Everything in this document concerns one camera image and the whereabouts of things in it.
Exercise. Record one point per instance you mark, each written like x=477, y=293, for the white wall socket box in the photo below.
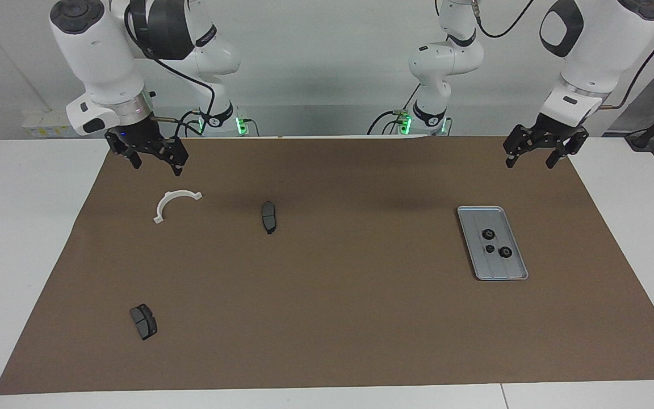
x=49, y=125

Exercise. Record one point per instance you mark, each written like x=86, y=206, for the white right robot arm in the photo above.
x=100, y=57

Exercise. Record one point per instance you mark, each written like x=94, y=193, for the single grey brake pad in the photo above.
x=268, y=216

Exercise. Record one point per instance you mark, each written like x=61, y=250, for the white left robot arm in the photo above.
x=588, y=62

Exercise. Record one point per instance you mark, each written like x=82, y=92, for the stacked grey brake pads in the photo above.
x=144, y=322

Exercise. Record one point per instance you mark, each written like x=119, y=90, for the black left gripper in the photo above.
x=545, y=132

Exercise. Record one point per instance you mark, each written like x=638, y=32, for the brown table mat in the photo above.
x=327, y=318

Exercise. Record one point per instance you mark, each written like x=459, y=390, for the silver metal tray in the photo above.
x=500, y=268

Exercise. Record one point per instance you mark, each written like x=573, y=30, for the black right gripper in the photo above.
x=137, y=136

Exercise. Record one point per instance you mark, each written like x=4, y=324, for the white curved plastic bracket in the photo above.
x=162, y=204

